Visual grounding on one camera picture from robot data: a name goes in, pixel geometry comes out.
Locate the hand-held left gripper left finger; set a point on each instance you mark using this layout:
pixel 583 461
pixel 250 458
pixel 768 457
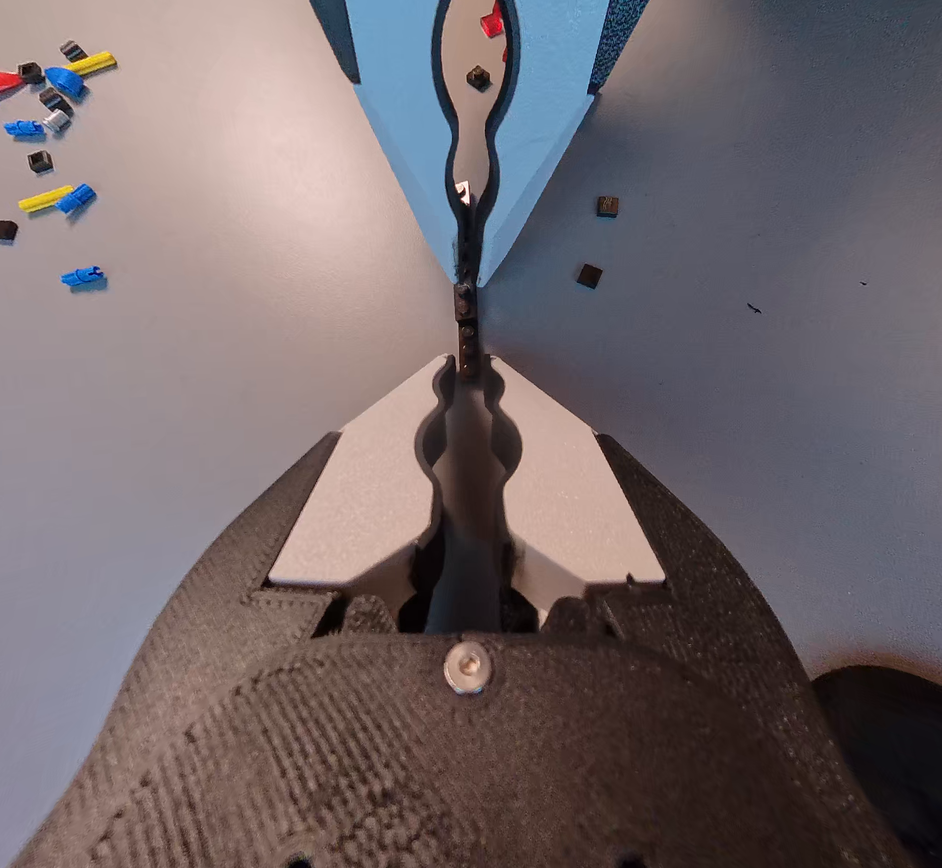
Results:
pixel 353 515

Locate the black chair armrest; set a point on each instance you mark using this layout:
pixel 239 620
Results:
pixel 890 750

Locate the tiny black lego piece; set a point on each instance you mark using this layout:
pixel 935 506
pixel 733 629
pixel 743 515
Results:
pixel 607 206
pixel 589 275

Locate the red transparent lego tile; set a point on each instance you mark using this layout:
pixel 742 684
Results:
pixel 491 21

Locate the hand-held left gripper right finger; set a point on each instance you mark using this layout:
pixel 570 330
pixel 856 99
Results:
pixel 581 515

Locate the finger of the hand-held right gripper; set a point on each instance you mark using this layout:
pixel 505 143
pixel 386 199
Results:
pixel 559 36
pixel 390 36

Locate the small dark lego plate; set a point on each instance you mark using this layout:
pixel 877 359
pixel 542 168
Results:
pixel 478 77

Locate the pile of colourful lego pieces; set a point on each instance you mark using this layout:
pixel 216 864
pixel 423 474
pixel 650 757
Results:
pixel 70 77

